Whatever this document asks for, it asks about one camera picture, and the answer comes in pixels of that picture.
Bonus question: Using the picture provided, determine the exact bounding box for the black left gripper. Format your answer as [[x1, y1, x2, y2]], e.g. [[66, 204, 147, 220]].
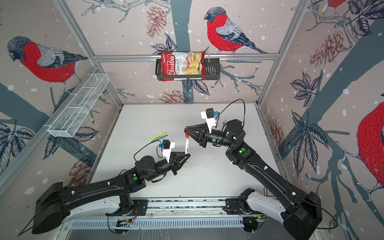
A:
[[145, 151, 190, 183]]

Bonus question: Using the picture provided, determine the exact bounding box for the white marker pen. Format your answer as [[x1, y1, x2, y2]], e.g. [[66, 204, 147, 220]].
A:
[[185, 134, 189, 154]]

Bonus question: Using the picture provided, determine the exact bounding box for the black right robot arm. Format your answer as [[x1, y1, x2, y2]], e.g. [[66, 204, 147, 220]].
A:
[[185, 119, 323, 240]]

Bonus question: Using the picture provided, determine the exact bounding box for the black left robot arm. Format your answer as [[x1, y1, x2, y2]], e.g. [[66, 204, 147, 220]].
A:
[[21, 152, 191, 235]]

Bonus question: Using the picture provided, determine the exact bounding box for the yellow highlighter pen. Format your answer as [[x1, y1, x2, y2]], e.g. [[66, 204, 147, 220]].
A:
[[150, 132, 167, 142]]

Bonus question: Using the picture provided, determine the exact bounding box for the red cassava chips bag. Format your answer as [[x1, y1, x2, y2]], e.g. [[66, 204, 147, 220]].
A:
[[159, 51, 206, 82]]

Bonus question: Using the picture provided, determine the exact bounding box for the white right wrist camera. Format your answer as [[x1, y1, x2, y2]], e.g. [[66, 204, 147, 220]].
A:
[[201, 108, 219, 133]]

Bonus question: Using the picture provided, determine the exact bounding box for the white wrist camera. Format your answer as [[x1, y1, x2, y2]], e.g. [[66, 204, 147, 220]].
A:
[[162, 140, 175, 163], [201, 108, 219, 133]]

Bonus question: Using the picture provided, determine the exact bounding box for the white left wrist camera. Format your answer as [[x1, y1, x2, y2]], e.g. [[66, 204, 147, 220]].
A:
[[162, 140, 175, 163]]

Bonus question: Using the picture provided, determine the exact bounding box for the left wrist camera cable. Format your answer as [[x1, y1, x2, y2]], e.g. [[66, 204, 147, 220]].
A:
[[133, 140, 163, 161]]

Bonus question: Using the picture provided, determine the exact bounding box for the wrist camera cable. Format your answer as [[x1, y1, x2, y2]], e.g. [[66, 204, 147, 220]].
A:
[[217, 98, 246, 128], [133, 140, 163, 161]]

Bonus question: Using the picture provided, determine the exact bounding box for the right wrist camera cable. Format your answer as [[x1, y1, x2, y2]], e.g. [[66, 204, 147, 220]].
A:
[[217, 98, 246, 128]]

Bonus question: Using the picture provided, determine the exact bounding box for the aluminium front rail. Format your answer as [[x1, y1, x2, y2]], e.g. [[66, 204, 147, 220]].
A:
[[62, 194, 313, 220]]

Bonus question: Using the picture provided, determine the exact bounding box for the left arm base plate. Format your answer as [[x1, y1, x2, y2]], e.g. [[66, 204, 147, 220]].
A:
[[106, 200, 149, 217]]

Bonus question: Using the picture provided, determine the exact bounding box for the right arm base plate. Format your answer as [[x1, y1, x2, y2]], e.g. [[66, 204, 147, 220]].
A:
[[223, 198, 264, 216]]

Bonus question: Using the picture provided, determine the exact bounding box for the black wire wall basket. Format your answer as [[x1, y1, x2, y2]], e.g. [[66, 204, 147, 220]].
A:
[[155, 57, 221, 82]]

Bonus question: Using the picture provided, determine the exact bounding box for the white mesh wall tray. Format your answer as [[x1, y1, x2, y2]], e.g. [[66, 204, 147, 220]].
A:
[[48, 73, 110, 138]]

